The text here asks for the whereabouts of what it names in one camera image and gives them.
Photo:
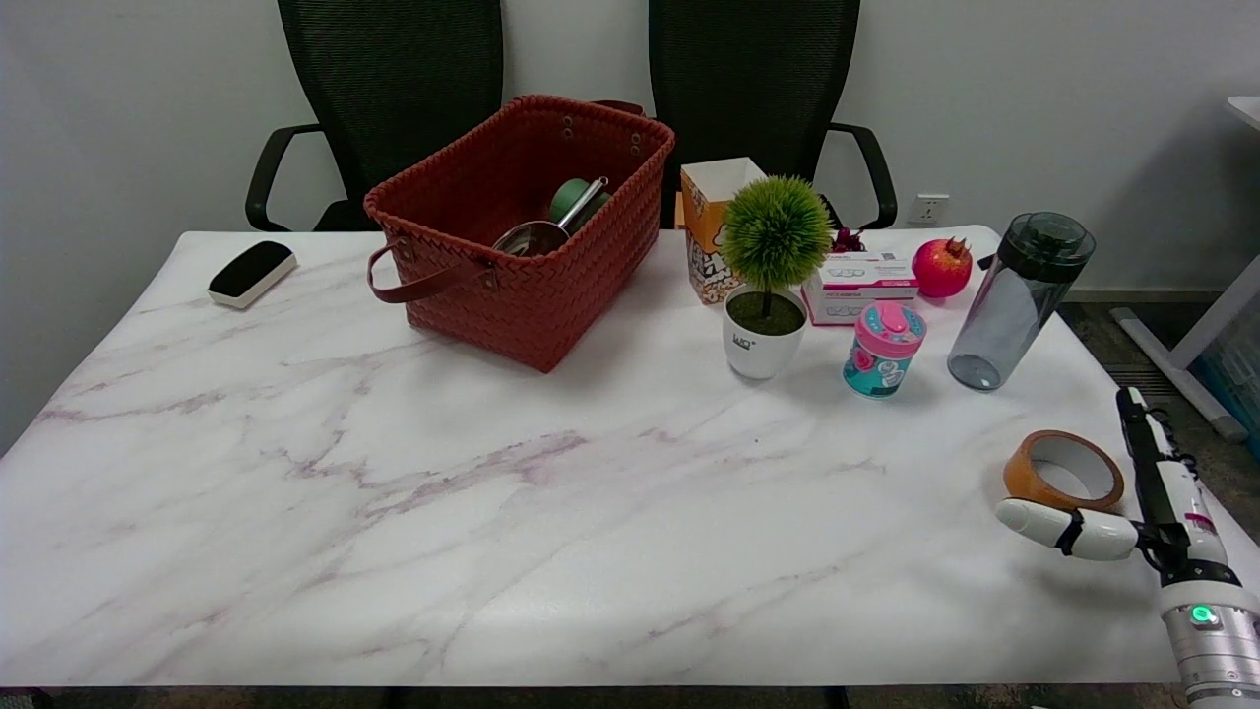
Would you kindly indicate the black white board eraser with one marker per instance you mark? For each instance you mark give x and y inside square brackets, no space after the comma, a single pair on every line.
[251,271]

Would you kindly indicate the teal cup pink lid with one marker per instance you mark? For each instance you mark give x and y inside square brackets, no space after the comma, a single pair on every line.
[881,354]

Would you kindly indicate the orange white popcorn box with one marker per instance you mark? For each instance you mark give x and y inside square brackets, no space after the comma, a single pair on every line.
[704,236]

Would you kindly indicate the white desk frame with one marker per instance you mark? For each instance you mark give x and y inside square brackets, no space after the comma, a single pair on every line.
[1196,345]

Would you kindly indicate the white pink cardboard box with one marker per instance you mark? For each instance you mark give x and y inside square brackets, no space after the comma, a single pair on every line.
[866,276]

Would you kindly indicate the blue box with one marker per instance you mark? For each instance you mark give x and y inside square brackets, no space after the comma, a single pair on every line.
[1235,384]

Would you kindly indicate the yellow tape roll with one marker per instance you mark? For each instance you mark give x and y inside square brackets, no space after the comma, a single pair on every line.
[1024,478]

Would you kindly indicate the clear bottle dark lid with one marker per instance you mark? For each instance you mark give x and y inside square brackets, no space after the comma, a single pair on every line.
[1019,295]

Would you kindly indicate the black mesh office chair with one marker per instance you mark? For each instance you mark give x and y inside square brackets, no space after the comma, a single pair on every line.
[394,89]
[758,79]

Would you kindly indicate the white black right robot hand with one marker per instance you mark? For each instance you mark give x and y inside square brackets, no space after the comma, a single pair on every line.
[1166,492]

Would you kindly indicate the purple dried flowers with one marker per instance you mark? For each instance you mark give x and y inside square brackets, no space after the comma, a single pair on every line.
[847,239]

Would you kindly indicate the metal ladle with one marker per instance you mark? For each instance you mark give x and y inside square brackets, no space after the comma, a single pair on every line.
[536,236]

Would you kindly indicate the green ball plant white pot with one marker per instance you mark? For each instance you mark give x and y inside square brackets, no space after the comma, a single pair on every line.
[773,231]

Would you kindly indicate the red pomegranate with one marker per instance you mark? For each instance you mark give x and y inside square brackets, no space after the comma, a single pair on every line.
[940,268]

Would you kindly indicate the red woven basket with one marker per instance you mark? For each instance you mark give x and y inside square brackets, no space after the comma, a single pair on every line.
[512,295]

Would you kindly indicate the white wall outlet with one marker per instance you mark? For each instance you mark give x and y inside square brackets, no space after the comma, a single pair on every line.
[928,208]

